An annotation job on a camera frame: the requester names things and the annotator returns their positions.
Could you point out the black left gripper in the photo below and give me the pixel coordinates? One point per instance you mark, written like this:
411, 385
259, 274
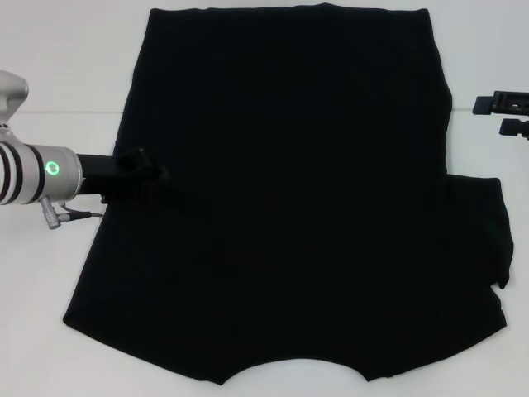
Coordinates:
99, 175

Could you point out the black shirt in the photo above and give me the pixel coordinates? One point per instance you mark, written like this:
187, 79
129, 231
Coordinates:
289, 165

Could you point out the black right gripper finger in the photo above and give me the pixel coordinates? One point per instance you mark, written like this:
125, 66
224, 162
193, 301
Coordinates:
514, 128
496, 102

